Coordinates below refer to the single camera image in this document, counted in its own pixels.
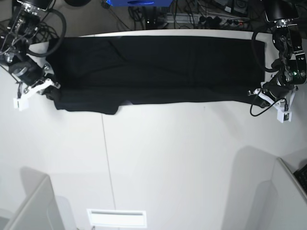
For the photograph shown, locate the white partition panel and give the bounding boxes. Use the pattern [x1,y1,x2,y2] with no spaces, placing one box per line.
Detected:
[269,158,307,230]
[0,175,65,230]

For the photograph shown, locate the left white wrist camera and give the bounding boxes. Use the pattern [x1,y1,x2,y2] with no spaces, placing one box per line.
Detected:
[249,88,296,123]

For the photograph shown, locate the blue box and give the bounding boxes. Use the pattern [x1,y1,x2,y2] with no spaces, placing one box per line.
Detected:
[106,0,172,7]

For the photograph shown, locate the black T-shirt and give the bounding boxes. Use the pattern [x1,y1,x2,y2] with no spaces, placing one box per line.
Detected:
[47,36,265,115]

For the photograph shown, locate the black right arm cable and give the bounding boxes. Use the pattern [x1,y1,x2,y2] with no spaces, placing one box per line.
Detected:
[24,8,67,58]

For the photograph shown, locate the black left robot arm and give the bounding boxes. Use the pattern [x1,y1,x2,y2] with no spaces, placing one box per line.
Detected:
[251,0,307,104]

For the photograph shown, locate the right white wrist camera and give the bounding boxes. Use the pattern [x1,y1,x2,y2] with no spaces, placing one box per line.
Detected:
[13,78,60,111]

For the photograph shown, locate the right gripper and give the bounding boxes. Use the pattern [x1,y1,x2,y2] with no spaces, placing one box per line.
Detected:
[8,59,61,100]

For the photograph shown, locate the black keyboard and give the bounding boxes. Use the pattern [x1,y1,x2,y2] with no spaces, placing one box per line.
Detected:
[294,165,307,191]

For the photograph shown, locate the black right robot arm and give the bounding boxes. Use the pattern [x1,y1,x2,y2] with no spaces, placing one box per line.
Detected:
[0,0,67,101]

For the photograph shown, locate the white right partition panel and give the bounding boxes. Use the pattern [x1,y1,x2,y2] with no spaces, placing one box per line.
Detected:
[269,158,307,230]

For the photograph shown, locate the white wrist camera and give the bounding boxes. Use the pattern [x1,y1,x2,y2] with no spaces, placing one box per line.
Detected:
[13,78,60,111]
[249,88,296,123]

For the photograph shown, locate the white table slot plate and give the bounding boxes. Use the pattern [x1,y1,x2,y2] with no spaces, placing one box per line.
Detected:
[87,209,147,228]

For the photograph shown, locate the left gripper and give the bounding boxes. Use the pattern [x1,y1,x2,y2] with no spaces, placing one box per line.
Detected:
[256,74,297,107]

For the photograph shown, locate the white power strip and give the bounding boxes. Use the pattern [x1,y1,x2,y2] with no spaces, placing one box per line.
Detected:
[164,13,250,25]

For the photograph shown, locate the white left partition panel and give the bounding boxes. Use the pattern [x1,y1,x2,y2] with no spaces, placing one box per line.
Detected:
[0,175,65,230]

